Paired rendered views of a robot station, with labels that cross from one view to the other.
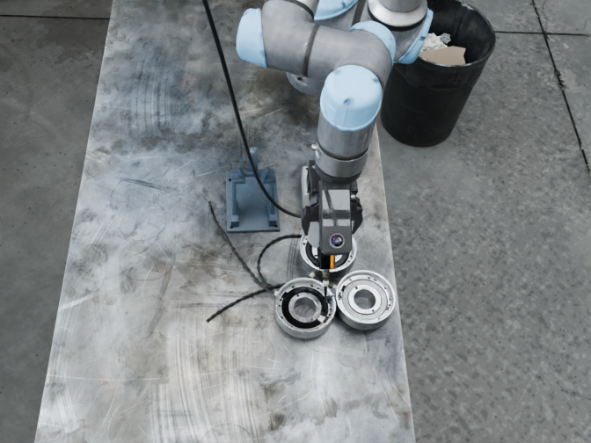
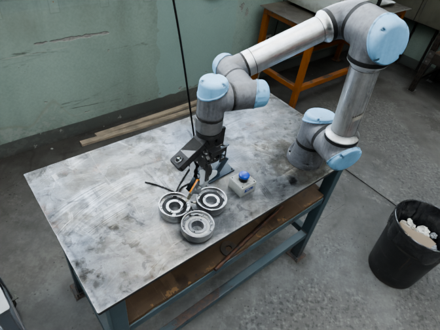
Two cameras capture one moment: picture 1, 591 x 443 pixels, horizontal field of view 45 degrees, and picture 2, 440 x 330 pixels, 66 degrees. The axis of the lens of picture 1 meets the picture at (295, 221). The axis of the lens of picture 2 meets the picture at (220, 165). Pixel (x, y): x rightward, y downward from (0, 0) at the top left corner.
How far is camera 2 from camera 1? 76 cm
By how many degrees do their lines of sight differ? 36
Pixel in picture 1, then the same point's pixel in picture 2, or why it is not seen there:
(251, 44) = (215, 63)
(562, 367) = not seen: outside the picture
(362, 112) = (204, 90)
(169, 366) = (116, 181)
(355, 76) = (218, 78)
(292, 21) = (234, 61)
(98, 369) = (100, 163)
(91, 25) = not seen: hidden behind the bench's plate
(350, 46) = (241, 78)
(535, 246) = not seen: outside the picture
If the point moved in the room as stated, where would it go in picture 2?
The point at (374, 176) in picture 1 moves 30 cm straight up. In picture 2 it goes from (272, 202) to (293, 136)
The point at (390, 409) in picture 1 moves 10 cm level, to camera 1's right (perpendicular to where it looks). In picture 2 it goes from (150, 268) to (165, 298)
